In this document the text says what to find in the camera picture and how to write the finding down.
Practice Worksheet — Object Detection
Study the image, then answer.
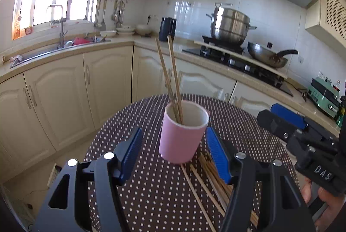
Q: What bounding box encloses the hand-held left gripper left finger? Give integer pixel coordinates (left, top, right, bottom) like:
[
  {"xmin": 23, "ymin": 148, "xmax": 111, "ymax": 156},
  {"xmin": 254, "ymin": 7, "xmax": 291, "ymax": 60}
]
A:
[{"xmin": 32, "ymin": 127, "xmax": 144, "ymax": 232}]

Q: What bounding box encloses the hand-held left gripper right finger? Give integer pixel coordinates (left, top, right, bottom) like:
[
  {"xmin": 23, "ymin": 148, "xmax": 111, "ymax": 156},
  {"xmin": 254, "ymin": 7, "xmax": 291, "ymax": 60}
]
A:
[{"xmin": 205, "ymin": 126, "xmax": 317, "ymax": 232}]

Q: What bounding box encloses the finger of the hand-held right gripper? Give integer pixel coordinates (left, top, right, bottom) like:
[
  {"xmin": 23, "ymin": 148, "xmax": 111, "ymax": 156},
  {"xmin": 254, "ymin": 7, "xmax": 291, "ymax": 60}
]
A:
[
  {"xmin": 271, "ymin": 103, "xmax": 309, "ymax": 130},
  {"xmin": 256, "ymin": 110, "xmax": 298, "ymax": 141}
]

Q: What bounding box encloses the pile of wooden chopsticks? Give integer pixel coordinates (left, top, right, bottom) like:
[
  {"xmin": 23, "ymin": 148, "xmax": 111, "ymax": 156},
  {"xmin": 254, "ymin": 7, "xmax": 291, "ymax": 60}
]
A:
[{"xmin": 180, "ymin": 152, "xmax": 260, "ymax": 232}]

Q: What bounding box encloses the pink cup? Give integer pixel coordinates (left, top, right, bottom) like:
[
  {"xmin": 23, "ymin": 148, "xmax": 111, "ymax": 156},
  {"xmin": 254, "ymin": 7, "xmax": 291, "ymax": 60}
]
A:
[{"xmin": 159, "ymin": 101, "xmax": 210, "ymax": 165}]

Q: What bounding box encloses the wooden chopstick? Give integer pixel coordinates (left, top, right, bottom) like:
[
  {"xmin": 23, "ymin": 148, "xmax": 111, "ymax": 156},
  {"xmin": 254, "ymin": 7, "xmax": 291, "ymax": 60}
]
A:
[
  {"xmin": 167, "ymin": 35, "xmax": 185, "ymax": 124},
  {"xmin": 155, "ymin": 38, "xmax": 182, "ymax": 124}
]

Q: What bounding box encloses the person's right hand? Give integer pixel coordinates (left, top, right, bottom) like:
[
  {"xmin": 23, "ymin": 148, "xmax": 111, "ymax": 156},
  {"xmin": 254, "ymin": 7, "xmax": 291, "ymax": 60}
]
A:
[{"xmin": 301, "ymin": 177, "xmax": 346, "ymax": 224}]

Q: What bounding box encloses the green countertop appliance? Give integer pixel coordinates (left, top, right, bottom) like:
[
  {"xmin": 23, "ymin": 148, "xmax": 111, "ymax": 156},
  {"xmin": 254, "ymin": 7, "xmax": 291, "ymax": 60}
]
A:
[{"xmin": 307, "ymin": 77, "xmax": 344, "ymax": 118}]

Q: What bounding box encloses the polka dot tablecloth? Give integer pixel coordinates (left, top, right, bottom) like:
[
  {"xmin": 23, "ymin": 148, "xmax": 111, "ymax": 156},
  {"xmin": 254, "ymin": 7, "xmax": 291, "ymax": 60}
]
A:
[{"xmin": 84, "ymin": 94, "xmax": 300, "ymax": 232}]

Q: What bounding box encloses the steel wok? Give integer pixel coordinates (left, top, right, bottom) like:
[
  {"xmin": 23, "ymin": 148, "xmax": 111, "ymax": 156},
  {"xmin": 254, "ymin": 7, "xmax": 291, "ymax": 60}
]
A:
[{"xmin": 247, "ymin": 41, "xmax": 298, "ymax": 69}]

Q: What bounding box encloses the cream stove base cabinet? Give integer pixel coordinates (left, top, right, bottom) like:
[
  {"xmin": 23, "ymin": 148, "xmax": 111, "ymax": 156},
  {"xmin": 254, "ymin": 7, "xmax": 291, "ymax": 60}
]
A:
[{"xmin": 131, "ymin": 46, "xmax": 341, "ymax": 135}]

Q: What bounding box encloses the black gas stove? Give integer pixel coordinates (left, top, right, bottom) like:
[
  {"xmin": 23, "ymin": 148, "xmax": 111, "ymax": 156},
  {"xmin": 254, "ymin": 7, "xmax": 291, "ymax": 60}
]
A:
[{"xmin": 182, "ymin": 35, "xmax": 295, "ymax": 97}]

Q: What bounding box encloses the cream sink base cabinet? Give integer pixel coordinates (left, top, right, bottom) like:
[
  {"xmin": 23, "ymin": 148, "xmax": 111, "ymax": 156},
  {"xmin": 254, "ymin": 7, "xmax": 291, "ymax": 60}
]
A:
[{"xmin": 0, "ymin": 46, "xmax": 134, "ymax": 184}]

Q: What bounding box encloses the steel steamer pot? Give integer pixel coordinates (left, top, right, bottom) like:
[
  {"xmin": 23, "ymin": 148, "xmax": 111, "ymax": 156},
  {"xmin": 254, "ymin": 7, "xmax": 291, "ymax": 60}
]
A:
[{"xmin": 207, "ymin": 3, "xmax": 257, "ymax": 46}]

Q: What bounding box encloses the red basin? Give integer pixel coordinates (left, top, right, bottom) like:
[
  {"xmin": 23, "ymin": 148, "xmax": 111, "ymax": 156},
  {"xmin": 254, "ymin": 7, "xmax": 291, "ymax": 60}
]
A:
[{"xmin": 72, "ymin": 37, "xmax": 91, "ymax": 46}]

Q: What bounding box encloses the black kettle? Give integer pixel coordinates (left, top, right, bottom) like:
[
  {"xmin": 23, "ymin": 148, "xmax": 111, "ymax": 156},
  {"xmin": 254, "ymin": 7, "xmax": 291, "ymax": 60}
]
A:
[{"xmin": 158, "ymin": 17, "xmax": 177, "ymax": 42}]

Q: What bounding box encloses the steel sink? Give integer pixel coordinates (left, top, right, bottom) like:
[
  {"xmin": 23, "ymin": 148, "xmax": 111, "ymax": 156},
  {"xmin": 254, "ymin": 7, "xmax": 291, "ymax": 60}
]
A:
[{"xmin": 9, "ymin": 38, "xmax": 111, "ymax": 69}]

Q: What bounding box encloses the hanging steel spatula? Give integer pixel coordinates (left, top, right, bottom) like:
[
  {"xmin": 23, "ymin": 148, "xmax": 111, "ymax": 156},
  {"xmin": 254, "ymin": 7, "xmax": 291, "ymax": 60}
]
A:
[{"xmin": 101, "ymin": 0, "xmax": 107, "ymax": 28}]

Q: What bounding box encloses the steel faucet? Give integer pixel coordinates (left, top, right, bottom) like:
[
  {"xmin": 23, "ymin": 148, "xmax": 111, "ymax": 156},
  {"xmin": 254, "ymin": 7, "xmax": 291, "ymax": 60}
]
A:
[{"xmin": 46, "ymin": 5, "xmax": 68, "ymax": 49}]

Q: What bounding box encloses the orange packet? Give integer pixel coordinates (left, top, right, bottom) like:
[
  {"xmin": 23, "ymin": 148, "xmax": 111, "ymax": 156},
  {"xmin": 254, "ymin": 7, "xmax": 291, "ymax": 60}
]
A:
[{"xmin": 12, "ymin": 12, "xmax": 22, "ymax": 39}]

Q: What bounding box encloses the cream lattice wall cabinet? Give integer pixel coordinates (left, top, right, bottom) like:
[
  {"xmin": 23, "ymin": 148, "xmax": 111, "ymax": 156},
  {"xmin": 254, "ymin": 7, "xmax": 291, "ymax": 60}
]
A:
[{"xmin": 305, "ymin": 0, "xmax": 346, "ymax": 41}]

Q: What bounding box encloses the wall outlet with plug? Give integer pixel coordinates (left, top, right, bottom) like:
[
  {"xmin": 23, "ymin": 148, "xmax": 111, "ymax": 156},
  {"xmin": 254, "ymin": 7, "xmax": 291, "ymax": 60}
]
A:
[{"xmin": 146, "ymin": 14, "xmax": 160, "ymax": 26}]

